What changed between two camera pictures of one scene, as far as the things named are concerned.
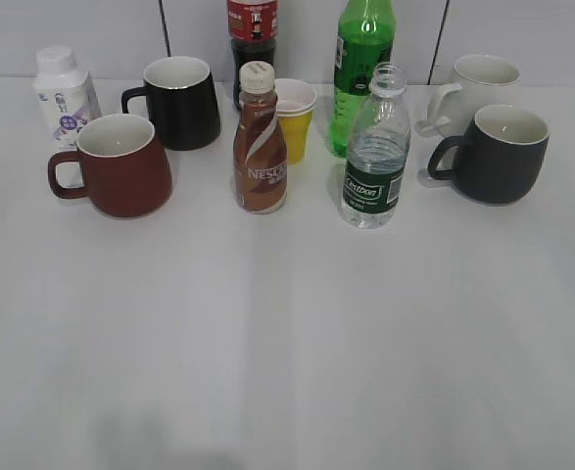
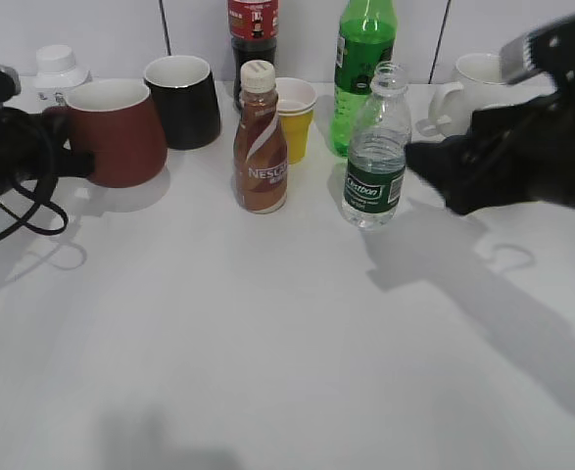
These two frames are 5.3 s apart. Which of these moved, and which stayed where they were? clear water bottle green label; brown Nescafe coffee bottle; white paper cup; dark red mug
Moved: dark red mug
Stayed: white paper cup; clear water bottle green label; brown Nescafe coffee bottle
